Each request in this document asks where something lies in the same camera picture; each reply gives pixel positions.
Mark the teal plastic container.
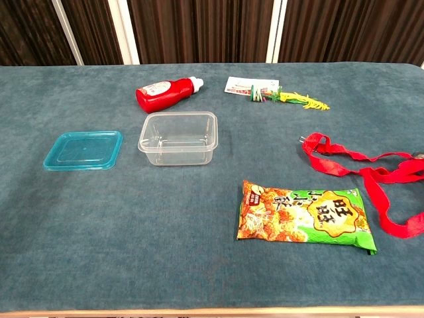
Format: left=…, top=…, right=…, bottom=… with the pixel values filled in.
left=42, top=131, right=124, bottom=172

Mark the clear plastic container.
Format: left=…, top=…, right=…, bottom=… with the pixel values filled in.
left=137, top=111, right=219, bottom=166

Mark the colourful clip bundle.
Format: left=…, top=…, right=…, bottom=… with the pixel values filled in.
left=248, top=84, right=283, bottom=103

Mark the white printed card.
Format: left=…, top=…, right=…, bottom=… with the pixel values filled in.
left=224, top=76, right=280, bottom=97

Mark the red ketchup squeeze bottle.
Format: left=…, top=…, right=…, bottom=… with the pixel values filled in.
left=135, top=76, right=204, bottom=114

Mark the green orange snack bag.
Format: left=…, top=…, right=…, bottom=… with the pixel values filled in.
left=236, top=180, right=378, bottom=256

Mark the yellow tassel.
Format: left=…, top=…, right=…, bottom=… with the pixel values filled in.
left=280, top=91, right=331, bottom=111

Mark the teal table cloth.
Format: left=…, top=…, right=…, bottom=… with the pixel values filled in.
left=0, top=62, right=424, bottom=312

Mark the dark brown curtain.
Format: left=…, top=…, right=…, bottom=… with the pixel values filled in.
left=278, top=0, right=424, bottom=67
left=61, top=0, right=124, bottom=66
left=127, top=0, right=275, bottom=64
left=0, top=0, right=78, bottom=66

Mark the red lanyard strap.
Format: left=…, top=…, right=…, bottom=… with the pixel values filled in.
left=299, top=132, right=424, bottom=239

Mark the thin grey frame post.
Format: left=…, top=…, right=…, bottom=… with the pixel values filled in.
left=51, top=0, right=85, bottom=66

